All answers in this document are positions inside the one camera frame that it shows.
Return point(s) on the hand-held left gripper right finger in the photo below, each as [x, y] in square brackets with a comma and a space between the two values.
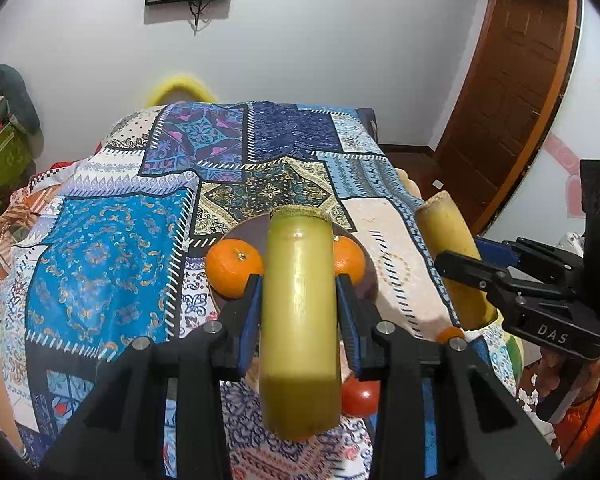
[349, 322]

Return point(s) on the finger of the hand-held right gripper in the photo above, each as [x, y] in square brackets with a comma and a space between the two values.
[472, 272]
[540, 260]

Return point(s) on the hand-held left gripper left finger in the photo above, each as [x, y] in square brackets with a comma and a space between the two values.
[249, 322]

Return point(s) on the thick yellow-green sugarcane piece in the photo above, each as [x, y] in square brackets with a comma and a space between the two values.
[300, 320]

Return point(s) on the slim yellow-green sugarcane piece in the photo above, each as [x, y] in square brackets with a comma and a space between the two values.
[447, 230]

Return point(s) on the round brown plate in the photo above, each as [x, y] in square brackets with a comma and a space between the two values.
[245, 230]

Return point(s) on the person's right forearm orange sleeve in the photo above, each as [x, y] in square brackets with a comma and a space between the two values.
[587, 410]

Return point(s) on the large orange mandarin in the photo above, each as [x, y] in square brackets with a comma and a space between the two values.
[232, 270]

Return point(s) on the small orange mandarin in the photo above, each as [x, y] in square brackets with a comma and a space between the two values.
[351, 259]

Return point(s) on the tiny orange fruit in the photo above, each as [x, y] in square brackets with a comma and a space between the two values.
[450, 334]

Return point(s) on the red tomato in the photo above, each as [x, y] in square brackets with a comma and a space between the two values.
[361, 397]

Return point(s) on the patchwork printed blanket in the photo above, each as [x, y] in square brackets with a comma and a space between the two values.
[115, 260]

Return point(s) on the brown wooden door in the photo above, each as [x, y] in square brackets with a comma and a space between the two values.
[505, 110]

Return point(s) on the green cardboard box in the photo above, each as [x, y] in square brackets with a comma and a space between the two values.
[2, 165]

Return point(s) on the grey plush toy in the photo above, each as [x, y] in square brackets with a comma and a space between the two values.
[10, 95]

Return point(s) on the pink wall sticker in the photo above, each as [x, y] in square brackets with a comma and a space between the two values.
[567, 165]

